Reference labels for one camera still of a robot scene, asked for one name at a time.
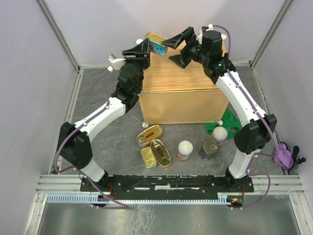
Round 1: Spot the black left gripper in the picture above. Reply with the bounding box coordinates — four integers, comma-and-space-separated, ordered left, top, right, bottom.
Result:
122, 38, 151, 92

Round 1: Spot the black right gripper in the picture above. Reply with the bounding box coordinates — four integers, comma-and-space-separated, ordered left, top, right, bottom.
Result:
161, 27, 208, 70

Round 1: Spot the blue rectangular luncheon meat tin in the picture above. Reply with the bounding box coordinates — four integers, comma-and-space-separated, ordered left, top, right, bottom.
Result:
145, 32, 168, 56

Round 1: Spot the wooden cube cabinet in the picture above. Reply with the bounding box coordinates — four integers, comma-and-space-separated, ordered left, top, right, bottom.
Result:
139, 43, 229, 124

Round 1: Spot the oval red fish tin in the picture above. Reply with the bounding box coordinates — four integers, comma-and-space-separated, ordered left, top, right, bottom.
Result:
136, 125, 163, 147

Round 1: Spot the dark blue round can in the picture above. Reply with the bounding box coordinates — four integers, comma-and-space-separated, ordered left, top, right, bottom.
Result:
199, 139, 219, 161

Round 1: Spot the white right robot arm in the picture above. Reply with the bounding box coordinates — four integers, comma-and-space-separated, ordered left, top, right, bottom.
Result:
161, 26, 277, 191

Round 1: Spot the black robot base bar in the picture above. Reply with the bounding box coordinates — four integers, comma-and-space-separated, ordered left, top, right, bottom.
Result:
80, 173, 255, 200

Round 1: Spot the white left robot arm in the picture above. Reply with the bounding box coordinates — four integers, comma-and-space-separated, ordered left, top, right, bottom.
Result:
55, 38, 150, 191

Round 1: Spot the green cloth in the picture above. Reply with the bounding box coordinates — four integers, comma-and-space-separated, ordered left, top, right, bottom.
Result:
204, 109, 242, 139

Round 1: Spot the gold oval fish tin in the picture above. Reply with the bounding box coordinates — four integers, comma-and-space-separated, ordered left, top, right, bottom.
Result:
150, 139, 172, 168

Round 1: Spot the gold rectangular meat tin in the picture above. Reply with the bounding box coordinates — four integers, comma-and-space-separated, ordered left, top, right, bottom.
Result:
140, 147, 157, 169

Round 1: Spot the purple cloth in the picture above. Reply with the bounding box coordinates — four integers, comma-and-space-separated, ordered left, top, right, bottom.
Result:
274, 142, 306, 171

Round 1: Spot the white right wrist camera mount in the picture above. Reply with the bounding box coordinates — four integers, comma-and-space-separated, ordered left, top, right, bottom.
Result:
196, 24, 227, 51

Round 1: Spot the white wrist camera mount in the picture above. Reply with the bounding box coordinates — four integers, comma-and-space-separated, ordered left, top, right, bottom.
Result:
196, 24, 227, 51
108, 54, 126, 72

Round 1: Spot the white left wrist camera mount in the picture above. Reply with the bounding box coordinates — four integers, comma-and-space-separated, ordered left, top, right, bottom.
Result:
108, 54, 126, 72

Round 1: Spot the grey slotted cable duct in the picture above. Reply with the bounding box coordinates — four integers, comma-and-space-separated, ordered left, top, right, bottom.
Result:
45, 192, 233, 204

